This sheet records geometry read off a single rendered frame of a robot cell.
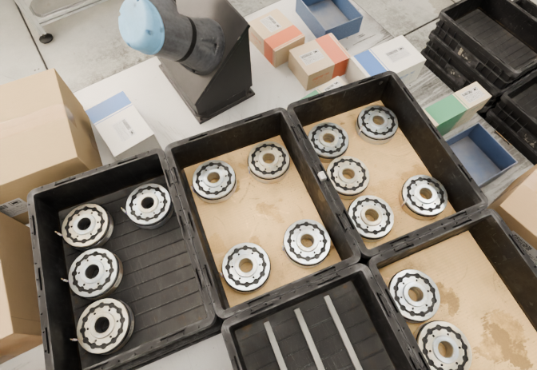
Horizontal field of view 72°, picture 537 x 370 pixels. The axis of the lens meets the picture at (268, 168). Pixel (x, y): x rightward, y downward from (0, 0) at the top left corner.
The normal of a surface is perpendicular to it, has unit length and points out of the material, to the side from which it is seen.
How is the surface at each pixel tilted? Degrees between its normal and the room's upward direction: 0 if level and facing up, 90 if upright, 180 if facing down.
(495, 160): 90
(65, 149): 0
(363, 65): 0
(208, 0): 44
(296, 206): 0
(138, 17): 48
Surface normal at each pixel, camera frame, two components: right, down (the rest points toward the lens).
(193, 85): -0.58, 0.02
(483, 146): -0.87, 0.44
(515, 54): -0.01, -0.46
